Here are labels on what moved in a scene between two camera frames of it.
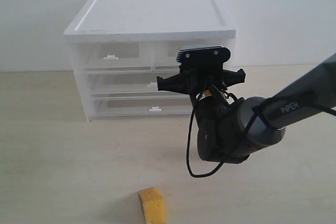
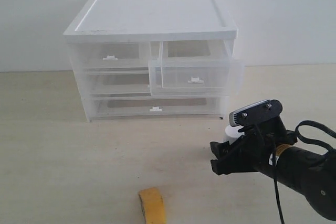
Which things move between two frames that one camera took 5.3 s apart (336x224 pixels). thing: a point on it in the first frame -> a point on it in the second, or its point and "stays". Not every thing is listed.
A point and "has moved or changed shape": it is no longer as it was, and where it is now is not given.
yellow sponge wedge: x=152 y=203 stays
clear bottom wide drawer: x=117 y=106 stays
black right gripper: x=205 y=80 -> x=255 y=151
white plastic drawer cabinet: x=120 y=45 stays
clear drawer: x=164 y=53 has moved or changed shape
